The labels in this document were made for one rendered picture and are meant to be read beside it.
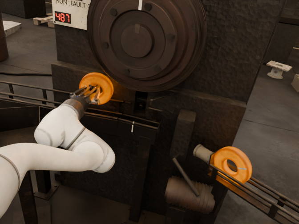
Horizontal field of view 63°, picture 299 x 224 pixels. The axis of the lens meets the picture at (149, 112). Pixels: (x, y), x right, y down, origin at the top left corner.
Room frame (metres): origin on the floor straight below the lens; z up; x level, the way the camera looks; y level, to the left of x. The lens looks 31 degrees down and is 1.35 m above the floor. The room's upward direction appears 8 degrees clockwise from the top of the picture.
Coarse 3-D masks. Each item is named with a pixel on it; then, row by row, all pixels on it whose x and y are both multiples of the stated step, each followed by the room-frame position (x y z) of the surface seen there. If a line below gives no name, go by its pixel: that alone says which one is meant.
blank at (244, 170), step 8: (216, 152) 0.80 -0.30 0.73; (224, 152) 0.77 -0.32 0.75; (232, 152) 0.75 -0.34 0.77; (240, 152) 0.75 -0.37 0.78; (216, 160) 0.79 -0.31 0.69; (224, 160) 0.77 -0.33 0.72; (232, 160) 0.74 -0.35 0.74; (240, 160) 0.72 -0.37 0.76; (248, 160) 0.73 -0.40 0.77; (224, 168) 0.76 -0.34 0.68; (240, 168) 0.71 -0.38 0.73; (248, 168) 0.70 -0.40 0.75; (240, 176) 0.71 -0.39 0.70; (248, 176) 0.69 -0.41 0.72
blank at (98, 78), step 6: (96, 72) 1.02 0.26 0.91; (84, 78) 0.99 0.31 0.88; (90, 78) 0.99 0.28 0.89; (96, 78) 0.99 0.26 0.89; (102, 78) 0.99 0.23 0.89; (108, 78) 1.02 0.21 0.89; (84, 84) 0.99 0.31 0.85; (102, 84) 0.99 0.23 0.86; (108, 84) 0.99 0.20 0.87; (108, 90) 0.99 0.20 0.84; (102, 96) 0.99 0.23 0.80; (108, 96) 0.99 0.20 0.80; (102, 102) 1.00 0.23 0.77
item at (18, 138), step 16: (0, 112) 0.89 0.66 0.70; (16, 112) 0.92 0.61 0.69; (32, 112) 0.94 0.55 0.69; (0, 128) 0.88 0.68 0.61; (16, 128) 0.91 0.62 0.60; (32, 128) 0.93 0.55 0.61; (0, 144) 0.80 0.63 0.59; (32, 192) 0.83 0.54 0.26; (32, 208) 0.80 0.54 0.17; (48, 208) 0.93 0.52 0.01
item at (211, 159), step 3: (213, 153) 0.80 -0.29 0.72; (210, 156) 0.79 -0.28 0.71; (213, 156) 0.80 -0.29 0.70; (210, 159) 0.78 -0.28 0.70; (213, 159) 0.80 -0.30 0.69; (210, 162) 0.79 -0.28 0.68; (213, 162) 0.80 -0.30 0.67; (207, 168) 0.78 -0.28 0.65; (207, 171) 0.78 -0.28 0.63; (210, 171) 0.79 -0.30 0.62
